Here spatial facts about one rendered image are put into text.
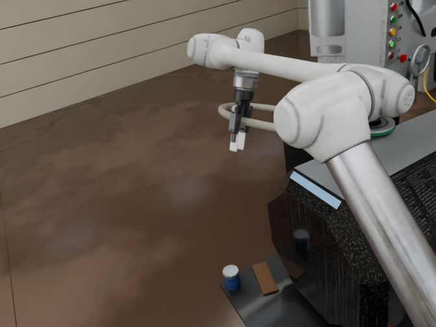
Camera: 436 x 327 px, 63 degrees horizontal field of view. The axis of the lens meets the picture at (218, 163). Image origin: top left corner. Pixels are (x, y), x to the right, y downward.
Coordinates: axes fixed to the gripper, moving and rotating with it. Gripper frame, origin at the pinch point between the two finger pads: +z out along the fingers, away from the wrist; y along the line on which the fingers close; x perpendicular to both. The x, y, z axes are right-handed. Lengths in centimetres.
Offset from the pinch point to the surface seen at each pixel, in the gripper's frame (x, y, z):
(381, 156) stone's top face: -42, 67, 5
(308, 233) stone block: -23, 40, 45
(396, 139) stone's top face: -45, 84, -1
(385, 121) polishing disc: -37, 91, -9
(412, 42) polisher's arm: -42, 82, -49
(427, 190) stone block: -65, 62, 15
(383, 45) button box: -33, 59, -45
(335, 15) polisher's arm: 8, 111, -65
